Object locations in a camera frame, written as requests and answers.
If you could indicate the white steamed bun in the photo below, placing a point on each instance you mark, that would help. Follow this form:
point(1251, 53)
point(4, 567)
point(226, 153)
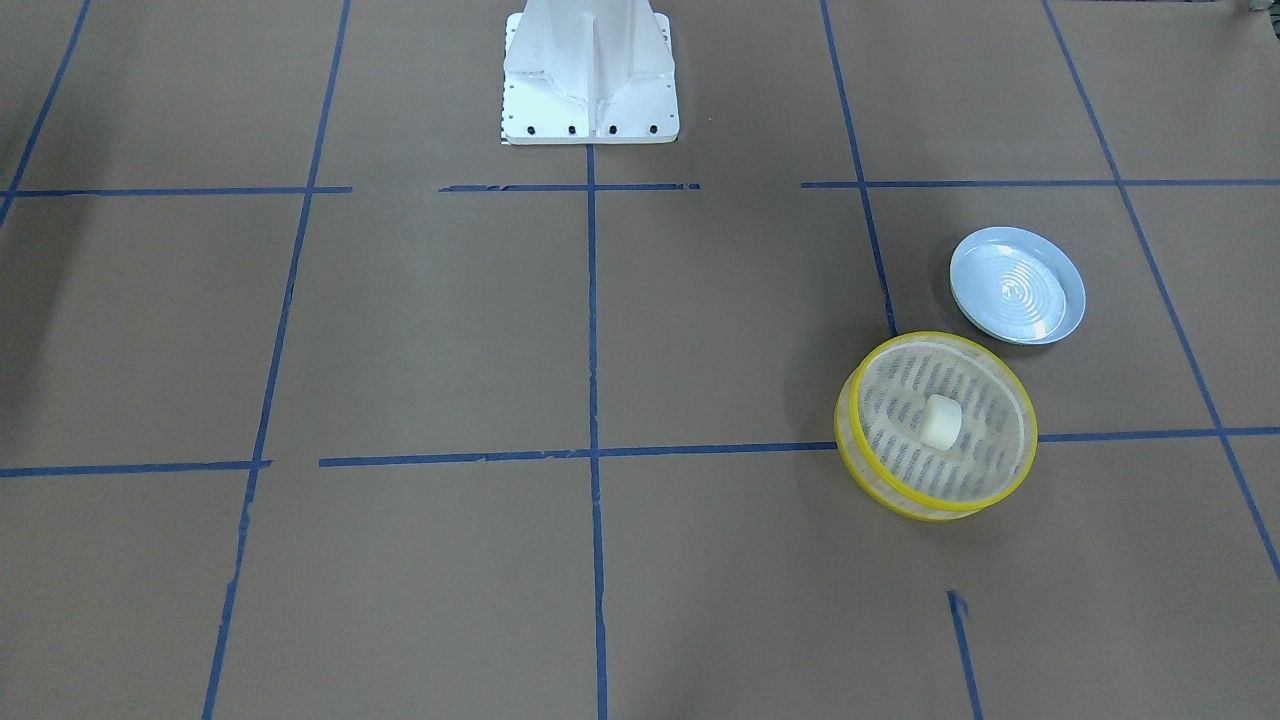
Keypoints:
point(941, 422)

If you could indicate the yellow rimmed steamer basket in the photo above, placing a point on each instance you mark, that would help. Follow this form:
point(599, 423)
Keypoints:
point(877, 417)

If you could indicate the light blue round plate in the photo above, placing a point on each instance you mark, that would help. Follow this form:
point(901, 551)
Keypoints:
point(1017, 286)

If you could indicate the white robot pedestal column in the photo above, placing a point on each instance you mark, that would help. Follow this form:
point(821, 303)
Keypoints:
point(580, 72)

